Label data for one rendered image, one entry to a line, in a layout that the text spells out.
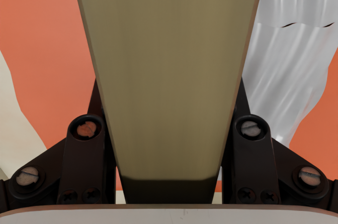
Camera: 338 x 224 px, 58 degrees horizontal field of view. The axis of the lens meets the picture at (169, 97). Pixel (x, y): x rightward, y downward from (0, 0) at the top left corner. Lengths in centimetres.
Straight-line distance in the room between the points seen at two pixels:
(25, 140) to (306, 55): 22
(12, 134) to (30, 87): 6
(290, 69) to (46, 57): 15
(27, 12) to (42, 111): 8
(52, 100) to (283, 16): 16
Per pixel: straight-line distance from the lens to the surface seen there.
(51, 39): 19
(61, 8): 18
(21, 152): 29
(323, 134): 27
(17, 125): 26
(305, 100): 22
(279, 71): 20
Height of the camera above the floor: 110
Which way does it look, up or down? 43 degrees down
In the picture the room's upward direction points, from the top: 180 degrees counter-clockwise
